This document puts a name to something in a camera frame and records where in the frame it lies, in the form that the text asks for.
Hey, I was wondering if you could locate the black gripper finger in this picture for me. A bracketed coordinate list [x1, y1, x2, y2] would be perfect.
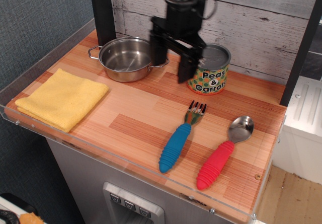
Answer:
[178, 53, 203, 84]
[150, 34, 168, 65]

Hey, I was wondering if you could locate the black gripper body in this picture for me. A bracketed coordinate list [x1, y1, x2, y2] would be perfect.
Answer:
[150, 0, 206, 55]

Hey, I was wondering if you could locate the peas and carrots can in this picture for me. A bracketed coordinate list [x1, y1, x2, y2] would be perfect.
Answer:
[187, 43, 231, 95]

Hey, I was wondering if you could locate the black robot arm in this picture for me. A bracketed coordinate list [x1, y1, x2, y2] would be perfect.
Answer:
[150, 0, 206, 83]

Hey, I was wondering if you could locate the stainless steel pot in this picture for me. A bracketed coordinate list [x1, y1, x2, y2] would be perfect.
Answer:
[88, 37, 170, 83]

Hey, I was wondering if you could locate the yellow folded cloth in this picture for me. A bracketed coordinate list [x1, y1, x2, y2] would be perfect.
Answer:
[15, 68, 109, 133]

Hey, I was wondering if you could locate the white cabinet on right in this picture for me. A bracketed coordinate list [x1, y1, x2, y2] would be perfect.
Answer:
[272, 76, 321, 184]

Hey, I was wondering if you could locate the grey toy fridge cabinet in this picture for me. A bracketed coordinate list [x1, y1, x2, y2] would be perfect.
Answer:
[47, 139, 229, 223]

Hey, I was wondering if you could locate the orange object bottom left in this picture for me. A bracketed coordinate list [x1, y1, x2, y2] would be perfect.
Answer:
[19, 213, 45, 224]

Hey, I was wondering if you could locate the black vertical post left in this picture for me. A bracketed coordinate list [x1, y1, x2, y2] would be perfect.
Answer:
[92, 0, 116, 46]

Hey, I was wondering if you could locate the black vertical post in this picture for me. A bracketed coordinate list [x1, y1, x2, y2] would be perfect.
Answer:
[92, 0, 116, 46]
[279, 0, 322, 107]

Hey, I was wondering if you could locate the blue handled fork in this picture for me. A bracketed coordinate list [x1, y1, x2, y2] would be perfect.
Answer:
[159, 101, 207, 173]

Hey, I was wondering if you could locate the red handled spoon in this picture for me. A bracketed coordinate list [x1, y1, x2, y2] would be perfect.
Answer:
[196, 116, 254, 190]

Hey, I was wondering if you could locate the black vertical post right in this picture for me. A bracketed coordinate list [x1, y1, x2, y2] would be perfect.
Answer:
[279, 0, 322, 107]

